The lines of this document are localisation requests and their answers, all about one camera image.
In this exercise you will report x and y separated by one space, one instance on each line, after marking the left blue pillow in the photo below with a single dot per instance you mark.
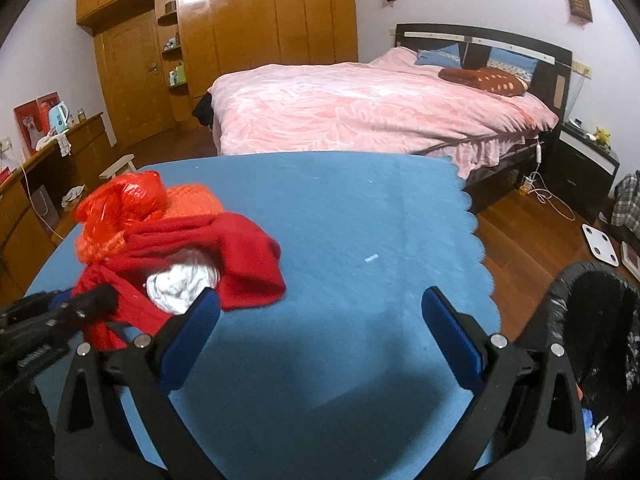
446 57

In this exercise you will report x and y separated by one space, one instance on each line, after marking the white bathroom scale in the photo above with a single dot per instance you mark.
600 245

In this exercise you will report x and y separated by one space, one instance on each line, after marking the blue pillow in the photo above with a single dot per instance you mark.
446 57
519 65

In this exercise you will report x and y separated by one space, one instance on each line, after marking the red cloth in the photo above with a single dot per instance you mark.
166 264

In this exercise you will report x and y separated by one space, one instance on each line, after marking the red picture frame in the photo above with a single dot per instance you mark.
32 119

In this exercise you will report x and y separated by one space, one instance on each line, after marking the small wooden stool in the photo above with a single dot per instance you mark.
123 165

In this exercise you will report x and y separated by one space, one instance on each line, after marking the plaid cloth pile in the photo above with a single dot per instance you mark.
626 210

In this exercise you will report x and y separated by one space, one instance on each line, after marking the blue plastic bag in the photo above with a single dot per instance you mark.
587 418

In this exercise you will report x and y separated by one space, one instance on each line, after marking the blue table cloth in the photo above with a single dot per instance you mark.
341 378

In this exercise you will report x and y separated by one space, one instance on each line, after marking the brown dotted pillow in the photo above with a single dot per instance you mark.
482 80

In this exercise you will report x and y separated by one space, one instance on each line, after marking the black white nightstand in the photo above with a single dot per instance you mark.
580 172

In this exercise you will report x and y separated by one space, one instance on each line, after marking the pink white book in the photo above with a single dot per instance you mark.
630 259

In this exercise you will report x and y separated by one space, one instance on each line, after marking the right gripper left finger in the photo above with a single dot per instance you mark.
115 419

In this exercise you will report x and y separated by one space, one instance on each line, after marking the yellow plush toy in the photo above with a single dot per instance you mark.
603 137

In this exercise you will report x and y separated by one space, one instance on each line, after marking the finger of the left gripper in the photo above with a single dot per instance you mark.
67 310

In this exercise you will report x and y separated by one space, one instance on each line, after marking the right blue pillow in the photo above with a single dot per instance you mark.
519 65

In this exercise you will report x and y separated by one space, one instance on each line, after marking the black trash bin with bag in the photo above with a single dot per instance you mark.
594 313

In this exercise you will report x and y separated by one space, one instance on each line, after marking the bed with pink cover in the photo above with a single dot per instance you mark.
392 105

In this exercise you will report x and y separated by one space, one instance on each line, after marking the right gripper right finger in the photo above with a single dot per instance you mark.
524 420

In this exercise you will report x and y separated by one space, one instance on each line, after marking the white tissue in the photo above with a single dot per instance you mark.
594 439

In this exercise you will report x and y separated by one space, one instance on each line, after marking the wooden wardrobe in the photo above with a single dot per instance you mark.
157 58

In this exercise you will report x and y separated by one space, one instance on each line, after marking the red plastic bag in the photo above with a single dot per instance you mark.
122 203

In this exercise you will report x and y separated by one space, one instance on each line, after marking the right wall lamp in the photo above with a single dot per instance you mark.
581 9

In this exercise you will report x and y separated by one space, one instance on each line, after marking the wooden sideboard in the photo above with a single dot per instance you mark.
33 219

